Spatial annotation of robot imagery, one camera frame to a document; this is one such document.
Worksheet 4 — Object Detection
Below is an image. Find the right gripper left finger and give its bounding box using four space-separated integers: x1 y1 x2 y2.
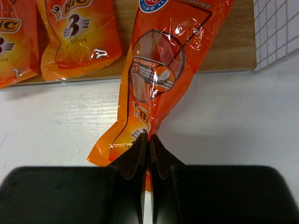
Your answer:
0 133 148 224

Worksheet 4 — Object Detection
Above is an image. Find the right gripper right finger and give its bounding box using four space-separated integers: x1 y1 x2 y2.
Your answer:
148 135 299 224

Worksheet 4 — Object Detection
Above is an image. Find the orange razor bag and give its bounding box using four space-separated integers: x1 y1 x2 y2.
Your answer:
36 0 122 81
0 0 40 88
86 0 235 193

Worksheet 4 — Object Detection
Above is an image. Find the white wire wooden shelf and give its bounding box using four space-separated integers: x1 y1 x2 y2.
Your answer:
9 0 299 87

